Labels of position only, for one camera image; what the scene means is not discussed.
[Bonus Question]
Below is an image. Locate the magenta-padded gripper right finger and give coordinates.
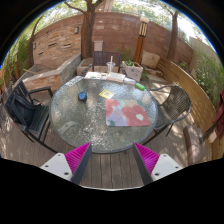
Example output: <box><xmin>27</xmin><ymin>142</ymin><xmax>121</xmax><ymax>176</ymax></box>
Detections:
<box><xmin>132</xmin><ymin>142</ymin><xmax>184</xmax><ymax>186</ymax></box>

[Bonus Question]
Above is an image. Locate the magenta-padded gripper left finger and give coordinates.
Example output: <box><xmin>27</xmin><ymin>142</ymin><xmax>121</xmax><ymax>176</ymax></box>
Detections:
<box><xmin>39</xmin><ymin>142</ymin><xmax>93</xmax><ymax>186</ymax></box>

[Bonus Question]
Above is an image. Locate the blue computer mouse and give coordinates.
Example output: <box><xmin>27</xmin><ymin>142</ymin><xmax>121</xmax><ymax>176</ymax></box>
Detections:
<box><xmin>77</xmin><ymin>91</ymin><xmax>88</xmax><ymax>102</ymax></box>

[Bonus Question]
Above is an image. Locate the floral print mouse pad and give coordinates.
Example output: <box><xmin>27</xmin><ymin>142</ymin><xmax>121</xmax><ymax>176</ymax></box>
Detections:
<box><xmin>105</xmin><ymin>98</ymin><xmax>152</xmax><ymax>128</ymax></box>

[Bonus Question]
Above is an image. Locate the dark wicker chair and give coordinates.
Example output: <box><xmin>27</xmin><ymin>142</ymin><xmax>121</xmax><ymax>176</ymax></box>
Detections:
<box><xmin>143</xmin><ymin>84</ymin><xmax>193</xmax><ymax>146</ymax></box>

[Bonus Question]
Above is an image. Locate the black plastic chair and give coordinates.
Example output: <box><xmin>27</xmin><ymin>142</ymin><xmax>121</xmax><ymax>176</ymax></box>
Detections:
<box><xmin>2</xmin><ymin>79</ymin><xmax>54</xmax><ymax>144</ymax></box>

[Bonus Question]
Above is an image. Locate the yellow card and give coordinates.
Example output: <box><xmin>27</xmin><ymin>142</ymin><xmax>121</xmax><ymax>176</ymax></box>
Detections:
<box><xmin>98</xmin><ymin>88</ymin><xmax>115</xmax><ymax>100</ymax></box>

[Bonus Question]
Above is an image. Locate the green tube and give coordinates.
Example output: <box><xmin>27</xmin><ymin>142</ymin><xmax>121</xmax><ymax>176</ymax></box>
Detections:
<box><xmin>134</xmin><ymin>82</ymin><xmax>147</xmax><ymax>92</ymax></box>

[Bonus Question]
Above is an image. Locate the white number plate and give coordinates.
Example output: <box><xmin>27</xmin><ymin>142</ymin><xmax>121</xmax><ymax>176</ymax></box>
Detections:
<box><xmin>64</xmin><ymin>75</ymin><xmax>84</xmax><ymax>87</ymax></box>

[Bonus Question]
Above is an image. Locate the small striped booklet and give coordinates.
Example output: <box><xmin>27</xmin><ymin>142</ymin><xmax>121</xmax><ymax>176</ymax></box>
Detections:
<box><xmin>123</xmin><ymin>77</ymin><xmax>137</xmax><ymax>86</ymax></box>

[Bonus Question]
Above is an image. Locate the curved wooden bench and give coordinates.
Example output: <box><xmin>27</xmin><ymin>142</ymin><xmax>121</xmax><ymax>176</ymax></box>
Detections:
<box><xmin>156</xmin><ymin>56</ymin><xmax>218</xmax><ymax>161</ymax></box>

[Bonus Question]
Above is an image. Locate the brick garden counter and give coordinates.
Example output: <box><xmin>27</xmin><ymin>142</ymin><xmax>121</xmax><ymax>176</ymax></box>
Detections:
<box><xmin>13</xmin><ymin>53</ymin><xmax>83</xmax><ymax>93</ymax></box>

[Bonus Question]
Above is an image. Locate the red cloth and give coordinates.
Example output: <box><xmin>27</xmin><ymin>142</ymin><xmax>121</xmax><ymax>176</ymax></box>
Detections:
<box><xmin>213</xmin><ymin>87</ymin><xmax>224</xmax><ymax>141</ymax></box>

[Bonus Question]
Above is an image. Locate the colourful magazine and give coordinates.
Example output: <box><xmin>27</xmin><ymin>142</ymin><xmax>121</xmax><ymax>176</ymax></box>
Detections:
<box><xmin>84</xmin><ymin>71</ymin><xmax>108</xmax><ymax>81</ymax></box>

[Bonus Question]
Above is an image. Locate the white open book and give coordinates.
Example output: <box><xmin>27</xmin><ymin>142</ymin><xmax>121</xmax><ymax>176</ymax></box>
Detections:
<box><xmin>106</xmin><ymin>71</ymin><xmax>126</xmax><ymax>84</ymax></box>

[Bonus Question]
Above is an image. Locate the white planter box with plant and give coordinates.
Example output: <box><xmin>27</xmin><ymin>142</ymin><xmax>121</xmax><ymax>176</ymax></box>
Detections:
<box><xmin>121</xmin><ymin>59</ymin><xmax>144</xmax><ymax>83</ymax></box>

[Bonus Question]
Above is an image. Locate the clear plastic cup with straw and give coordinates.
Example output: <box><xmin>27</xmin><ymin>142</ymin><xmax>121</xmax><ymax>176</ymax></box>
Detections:
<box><xmin>106</xmin><ymin>55</ymin><xmax>116</xmax><ymax>74</ymax></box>

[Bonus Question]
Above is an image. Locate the beige stone slab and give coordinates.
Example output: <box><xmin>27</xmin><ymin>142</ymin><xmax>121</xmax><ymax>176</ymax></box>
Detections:
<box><xmin>141</xmin><ymin>50</ymin><xmax>161</xmax><ymax>70</ymax></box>

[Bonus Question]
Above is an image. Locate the dark wooden slatted chair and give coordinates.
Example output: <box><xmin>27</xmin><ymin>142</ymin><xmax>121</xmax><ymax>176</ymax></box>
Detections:
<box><xmin>82</xmin><ymin>50</ymin><xmax>123</xmax><ymax>76</ymax></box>

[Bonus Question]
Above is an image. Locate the slender tree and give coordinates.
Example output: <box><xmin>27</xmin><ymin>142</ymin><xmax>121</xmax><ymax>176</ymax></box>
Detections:
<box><xmin>156</xmin><ymin>3</ymin><xmax>181</xmax><ymax>63</ymax></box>

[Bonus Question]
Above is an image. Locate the thick forked tree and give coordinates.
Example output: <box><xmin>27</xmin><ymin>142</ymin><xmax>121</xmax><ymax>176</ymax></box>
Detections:
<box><xmin>63</xmin><ymin>0</ymin><xmax>104</xmax><ymax>60</ymax></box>

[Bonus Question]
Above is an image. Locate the white wall box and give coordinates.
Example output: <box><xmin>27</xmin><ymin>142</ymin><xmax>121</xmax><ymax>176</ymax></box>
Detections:
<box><xmin>93</xmin><ymin>40</ymin><xmax>104</xmax><ymax>52</ymax></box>

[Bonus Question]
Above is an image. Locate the wooden lamp post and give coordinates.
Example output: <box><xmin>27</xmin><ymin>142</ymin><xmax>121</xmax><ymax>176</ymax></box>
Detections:
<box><xmin>133</xmin><ymin>16</ymin><xmax>150</xmax><ymax>65</ymax></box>

